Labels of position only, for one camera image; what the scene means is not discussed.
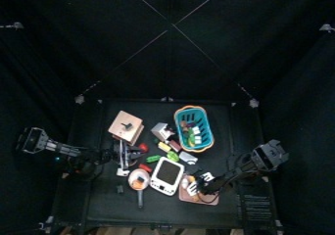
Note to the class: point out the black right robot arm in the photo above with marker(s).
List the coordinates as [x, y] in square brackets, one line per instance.
[262, 158]

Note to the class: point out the brown toy block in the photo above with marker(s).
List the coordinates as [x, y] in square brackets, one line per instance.
[175, 145]

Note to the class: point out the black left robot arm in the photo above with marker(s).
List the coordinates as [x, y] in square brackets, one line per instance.
[52, 145]

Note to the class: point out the green toy in basket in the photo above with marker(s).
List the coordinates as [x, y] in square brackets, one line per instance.
[191, 136]

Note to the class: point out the white toy kitchen appliance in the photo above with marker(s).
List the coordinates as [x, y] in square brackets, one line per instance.
[162, 131]

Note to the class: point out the wooden toy sink with faucet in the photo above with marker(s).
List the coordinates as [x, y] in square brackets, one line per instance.
[126, 127]

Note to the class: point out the toy frying pan with egg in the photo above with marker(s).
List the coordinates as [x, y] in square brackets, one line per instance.
[139, 181]

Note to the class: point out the red toy tomato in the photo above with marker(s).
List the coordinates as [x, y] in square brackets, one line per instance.
[143, 147]

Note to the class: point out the white toy carton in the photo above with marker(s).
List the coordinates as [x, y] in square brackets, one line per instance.
[189, 157]

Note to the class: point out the white toy box in basket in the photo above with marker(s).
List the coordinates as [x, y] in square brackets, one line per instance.
[197, 135]

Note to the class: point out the small grey toy piece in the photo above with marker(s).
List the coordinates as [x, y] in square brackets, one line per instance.
[119, 189]

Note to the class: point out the teal basket with orange rim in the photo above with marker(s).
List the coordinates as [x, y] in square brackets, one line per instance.
[194, 128]

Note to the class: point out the metal frame corner bracket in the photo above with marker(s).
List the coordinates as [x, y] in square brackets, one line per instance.
[79, 99]
[254, 103]

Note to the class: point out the white toy stove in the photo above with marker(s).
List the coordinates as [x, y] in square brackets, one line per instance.
[167, 175]

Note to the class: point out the pink cutting board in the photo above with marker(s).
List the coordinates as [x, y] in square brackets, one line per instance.
[197, 196]

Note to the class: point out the light green toy vegetable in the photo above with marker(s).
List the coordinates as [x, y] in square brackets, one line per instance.
[173, 156]

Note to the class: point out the white toy piece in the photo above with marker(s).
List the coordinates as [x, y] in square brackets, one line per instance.
[123, 172]

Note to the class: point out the red toy pepper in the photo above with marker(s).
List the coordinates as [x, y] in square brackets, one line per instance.
[146, 167]

